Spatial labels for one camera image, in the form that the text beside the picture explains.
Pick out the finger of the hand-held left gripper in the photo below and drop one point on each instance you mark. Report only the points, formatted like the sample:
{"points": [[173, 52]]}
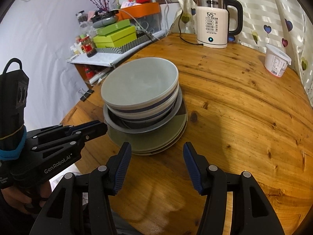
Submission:
{"points": [[83, 124], [97, 129]]}

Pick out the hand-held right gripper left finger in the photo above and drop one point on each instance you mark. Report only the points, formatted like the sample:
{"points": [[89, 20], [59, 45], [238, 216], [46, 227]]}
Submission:
{"points": [[122, 169]]}

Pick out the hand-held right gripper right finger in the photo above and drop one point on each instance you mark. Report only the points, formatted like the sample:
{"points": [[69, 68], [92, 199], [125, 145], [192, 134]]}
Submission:
{"points": [[193, 169]]}

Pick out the grey-green plate fish print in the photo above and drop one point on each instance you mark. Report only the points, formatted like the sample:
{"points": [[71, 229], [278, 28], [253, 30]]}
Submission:
{"points": [[146, 154], [156, 151], [146, 140]]}

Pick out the person's left hand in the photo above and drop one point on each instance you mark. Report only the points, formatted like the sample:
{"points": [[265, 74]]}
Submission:
{"points": [[14, 195]]}

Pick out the black binder clip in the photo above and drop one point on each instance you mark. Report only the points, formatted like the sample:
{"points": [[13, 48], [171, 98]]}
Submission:
{"points": [[85, 95]]}

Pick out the small red figurine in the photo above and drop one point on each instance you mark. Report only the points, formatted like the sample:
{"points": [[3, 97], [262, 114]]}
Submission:
{"points": [[89, 72]]}

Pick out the white marble board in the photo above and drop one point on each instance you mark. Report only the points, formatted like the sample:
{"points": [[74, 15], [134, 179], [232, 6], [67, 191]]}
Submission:
{"points": [[97, 58]]}

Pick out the red figurine jar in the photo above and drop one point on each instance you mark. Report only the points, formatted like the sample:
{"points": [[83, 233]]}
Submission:
{"points": [[89, 46]]}

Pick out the black white zigzag box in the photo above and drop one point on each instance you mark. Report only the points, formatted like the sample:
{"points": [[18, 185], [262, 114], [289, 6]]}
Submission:
{"points": [[117, 50]]}

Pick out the lime green box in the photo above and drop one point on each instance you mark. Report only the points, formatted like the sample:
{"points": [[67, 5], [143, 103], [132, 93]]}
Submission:
{"points": [[117, 40]]}

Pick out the dark green box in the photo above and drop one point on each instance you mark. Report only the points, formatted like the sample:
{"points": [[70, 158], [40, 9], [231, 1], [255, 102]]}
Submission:
{"points": [[112, 28]]}

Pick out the grey oval device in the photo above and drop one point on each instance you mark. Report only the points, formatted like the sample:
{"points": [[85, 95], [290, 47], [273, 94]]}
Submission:
{"points": [[105, 22]]}

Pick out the glass jar dark lid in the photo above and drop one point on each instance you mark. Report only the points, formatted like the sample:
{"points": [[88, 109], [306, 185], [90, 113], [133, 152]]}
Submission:
{"points": [[82, 19]]}

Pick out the clear plastic box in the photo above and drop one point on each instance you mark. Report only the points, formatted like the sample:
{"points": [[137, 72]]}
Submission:
{"points": [[149, 24]]}

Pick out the white plastic tub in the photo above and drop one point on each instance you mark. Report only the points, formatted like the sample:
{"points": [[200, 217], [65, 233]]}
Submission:
{"points": [[276, 61]]}

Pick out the cream electric kettle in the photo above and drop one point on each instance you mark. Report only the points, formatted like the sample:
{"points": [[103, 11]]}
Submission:
{"points": [[212, 22]]}

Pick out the heart-print curtain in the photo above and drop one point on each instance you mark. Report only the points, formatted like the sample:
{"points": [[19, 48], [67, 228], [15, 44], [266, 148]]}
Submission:
{"points": [[269, 5]]}

